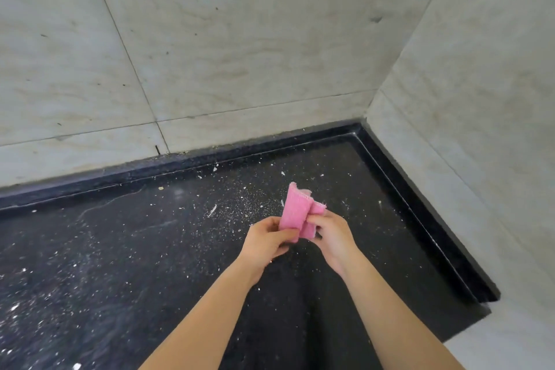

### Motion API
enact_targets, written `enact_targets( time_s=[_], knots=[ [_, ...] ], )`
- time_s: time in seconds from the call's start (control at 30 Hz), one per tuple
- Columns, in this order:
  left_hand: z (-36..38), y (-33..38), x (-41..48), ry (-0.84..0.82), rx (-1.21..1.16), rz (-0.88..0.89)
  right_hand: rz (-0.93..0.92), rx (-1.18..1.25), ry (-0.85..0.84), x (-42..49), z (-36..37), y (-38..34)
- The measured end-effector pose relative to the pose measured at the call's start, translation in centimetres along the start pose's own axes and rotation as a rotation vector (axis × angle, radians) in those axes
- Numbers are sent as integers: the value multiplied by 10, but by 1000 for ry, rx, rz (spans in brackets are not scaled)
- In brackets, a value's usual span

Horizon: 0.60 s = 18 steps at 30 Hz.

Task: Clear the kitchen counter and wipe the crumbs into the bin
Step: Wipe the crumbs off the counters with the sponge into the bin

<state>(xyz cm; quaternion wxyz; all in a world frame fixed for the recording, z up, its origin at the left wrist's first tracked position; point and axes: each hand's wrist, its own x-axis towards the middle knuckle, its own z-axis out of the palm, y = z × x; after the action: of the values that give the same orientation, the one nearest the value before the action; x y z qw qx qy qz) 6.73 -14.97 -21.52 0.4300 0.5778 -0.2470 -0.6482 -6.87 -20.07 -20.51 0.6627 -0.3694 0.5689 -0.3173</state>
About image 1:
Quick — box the black speckled countertop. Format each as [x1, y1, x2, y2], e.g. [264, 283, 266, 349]
[0, 119, 502, 370]

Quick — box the person's left forearm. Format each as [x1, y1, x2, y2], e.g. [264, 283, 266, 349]
[138, 259, 257, 370]

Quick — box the person's right hand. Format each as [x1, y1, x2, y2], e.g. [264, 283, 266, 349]
[305, 210, 363, 279]

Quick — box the person's left hand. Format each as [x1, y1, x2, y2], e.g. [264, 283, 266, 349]
[237, 216, 301, 289]

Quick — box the person's right forearm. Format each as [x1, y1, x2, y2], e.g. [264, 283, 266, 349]
[342, 251, 467, 370]

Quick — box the pink cloth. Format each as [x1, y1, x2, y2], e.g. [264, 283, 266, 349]
[278, 182, 327, 244]

